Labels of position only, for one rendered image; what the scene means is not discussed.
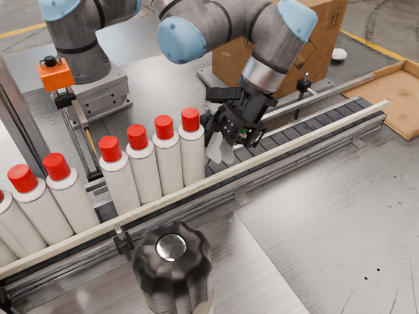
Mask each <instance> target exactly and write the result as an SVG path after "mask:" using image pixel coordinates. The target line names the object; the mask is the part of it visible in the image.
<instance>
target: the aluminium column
mask: <svg viewBox="0 0 419 314"><path fill-rule="evenodd" d="M0 86H1V87H2V89H3V91H4V93H5V94H6V96H7V98H8V100H9V102H10V103H11V105H12V107H13V109H14V111H15V112H16V115H17V117H18V119H19V121H20V122H21V124H22V126H23V128H24V130H25V132H26V133H27V135H28V137H29V139H30V141H31V143H32V145H33V147H34V149H35V151H36V153H37V155H38V157H39V159H40V161H41V163H42V162H43V159H44V158H45V157H46V156H47V155H49V154H51V151H50V149H49V147H48V145H47V143H46V141H45V139H44V137H43V135H42V133H41V131H40V129H39V127H38V126H37V123H36V121H35V119H34V117H33V116H32V113H31V111H30V109H29V107H28V106H27V103H26V101H25V99H24V97H23V96H22V93H21V91H20V90H19V88H18V86H17V84H16V82H15V80H14V78H13V76H12V74H11V72H10V70H9V68H8V66H7V64H6V62H5V60H4V58H3V56H2V54H1V52H0ZM0 119H1V121H2V123H3V125H4V126H5V128H6V130H7V131H8V133H9V134H10V136H11V138H12V140H13V141H14V143H15V144H16V146H17V148H18V150H19V151H20V153H21V154H22V156H23V158H24V159H25V161H26V163H27V164H28V166H29V167H30V169H31V171H32V172H33V174H34V176H35V177H39V178H42V179H44V180H45V182H46V179H47V177H46V176H45V174H44V172H43V170H42V168H41V167H40V165H39V163H38V161H37V159H36V157H35V155H34V153H33V152H32V150H31V147H30V146H29V144H28V142H27V140H26V138H25V136H24V134H23V132H22V130H21V129H20V127H19V125H18V123H17V121H16V119H15V118H14V115H13V114H12V111H11V110H10V108H9V106H8V104H7V103H6V101H5V99H4V97H3V95H2V94H1V92H0ZM42 165H43V164H42ZM43 166H44V165H43ZM44 169H45V168H44ZM45 170H46V169H45ZM47 174H48V173H47Z"/></svg>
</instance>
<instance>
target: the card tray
mask: <svg viewBox="0 0 419 314"><path fill-rule="evenodd" d="M371 73H373V74H374V75H375V77H374V79H372V80H369V81H368V82H365V83H362V84H360V85H357V86H355V87H352V88H350V89H347V90H344V91H343V92H341V94H342V95H343V96H345V97H347V98H348V99H350V98H352V97H355V96H359V97H363V98H364V99H366V100H367V101H368V102H370V103H371V104H373V105H375V104H377V103H380V102H382V101H384V100H387V101H388V102H389V103H388V105H387V107H386V108H384V109H382V111H383V112H384V114H386V115H387V117H386V119H385V121H384V123H383V124H385V125H387V126H388V127H389V128H391V129H392V130H393V131H395V132H396V133H398V134H399V135H401V136H402V137H404V138H405V139H406V140H408V141H409V140H410V139H412V138H414V137H416V136H418V135H419V65H417V64H414V63H413V62H411V61H409V60H407V59H405V60H402V61H400V62H397V63H395V64H392V65H389V66H387V67H384V68H382V69H379V70H376V71H374V72H371ZM371 73H370V74H371ZM366 75H368V74H366ZM363 76H365V75H363ZM363 76H362V77H363ZM359 78H360V77H359ZM355 79H358V78H355ZM355 79H354V80H355ZM351 81H353V80H351ZM348 82H350V81H348ZM346 83H347V82H346Z"/></svg>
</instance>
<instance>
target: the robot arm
mask: <svg viewBox="0 0 419 314"><path fill-rule="evenodd" d="M148 2H149V3H150V5H151V7H152V8H153V10H154V11H155V13H156V15H157V16H158V18H159V19H160V20H161V23H160V24H159V26H158V28H157V41H158V42H159V43H160V49H161V51H162V52H163V54H164V56H165V57H166V58H167V59H168V60H169V61H171V62H173V63H174V64H178V65H183V64H186V63H188V62H191V61H193V60H195V59H200V58H202V57H203V56H204V55H205V54H207V53H208V52H211V51H212V50H215V49H216V48H218V47H220V46H222V45H224V44H226V43H228V42H230V41H232V40H234V39H235V38H237V37H239V36H243V37H244V38H246V39H247V40H249V41H250V42H252V43H253V44H256V46H255V48H254V50H253V52H252V54H251V56H250V58H249V60H248V61H247V63H246V65H245V67H244V69H243V71H242V76H241V77H240V79H239V80H238V83H239V85H240V87H226V88H220V87H212V88H207V89H206V98H205V100H208V101H211V103H215V104H223V105H222V106H220V107H218V109H217V111H216V112H215V113H214V115H212V116H211V119H210V120H209V122H208V123H207V125H206V126H205V166H209V165H210V164H211V163H213V162H215V163H218V164H219V163H220V162H221V160H223V161H225V162H227V163H228V164H231V163H233V161H234V159H235V157H234V153H233V146H234V145H235V143H238V144H240V145H243V146H244V147H245V148H251V147H253V148H256V147H257V145H258V143H259V142H260V140H261V138H262V137H263V135H264V134H265V132H266V130H267V129H268V127H267V126H266V125H265V124H264V123H263V122H262V121H261V119H262V117H263V116H264V114H265V113H266V111H267V109H268V108H269V107H275V106H276V105H277V103H278V100H277V99H275V98H274V97H273V94H274V92H276V91H277V89H278V88H279V86H280V84H281V82H282V81H283V79H284V77H285V76H286V74H287V73H288V71H289V69H290V68H291V66H292V65H293V63H294V61H295V60H296V58H297V56H298V55H299V53H300V52H301V50H302V48H303V47H304V45H305V44H306V43H307V42H308V38H309V36H310V34H311V33H312V31H313V29H314V28H315V25H316V24H317V21H318V15H317V13H316V12H315V11H313V10H312V9H309V8H308V7H306V6H305V5H303V4H301V3H299V2H297V1H295V0H280V2H279V3H277V4H274V3H272V2H271V1H268V0H210V2H207V3H205V4H203V3H202V1H201V0H148ZM38 3H39V7H40V9H41V15H42V18H43V19H44V20H45V23H46V26H47V28H48V31H49V34H50V36H51V39H52V41H53V43H54V46H55V49H56V52H57V56H59V57H61V58H64V59H65V60H66V62H67V64H68V66H69V68H70V71H71V73H72V76H73V78H74V82H75V85H84V84H88V83H93V82H96V81H98V80H101V79H102V78H104V77H106V76H107V75H108V74H109V73H110V71H111V68H112V67H111V64H110V60H109V58H108V56H107V55H106V53H105V52H104V50H103V48H102V47H101V46H100V44H99V42H98V40H97V35H96V33H95V32H96V31H99V30H101V29H103V28H106V27H108V26H111V25H114V24H116V23H119V22H122V21H127V20H129V19H130V18H131V17H133V16H136V15H137V14H138V12H139V10H140V8H141V5H142V0H38ZM219 131H220V132H221V133H219ZM260 132H262V134H261V136H260V137H259V139H258V140H257V142H255V141H256V139H257V137H258V136H259V134H260Z"/></svg>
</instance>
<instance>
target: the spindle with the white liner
mask: <svg viewBox="0 0 419 314"><path fill-rule="evenodd" d="M133 271H134V273H135V276H136V278H137V281H138V284H139V286H140V289H141V291H142V292H143V295H144V297H145V308H146V311H147V313H148V314H213V308H214V302H213V300H214V289H213V266H212V264H211V246H210V243H209V241H208V239H207V238H206V236H205V235H204V234H203V233H202V232H200V231H197V230H194V229H191V228H189V226H188V224H187V223H186V222H183V221H172V222H170V223H168V224H164V225H155V226H153V227H152V228H151V229H149V230H148V231H147V232H146V233H145V240H144V241H143V242H142V243H141V244H140V245H139V246H138V247H137V248H136V250H135V252H134V255H133Z"/></svg>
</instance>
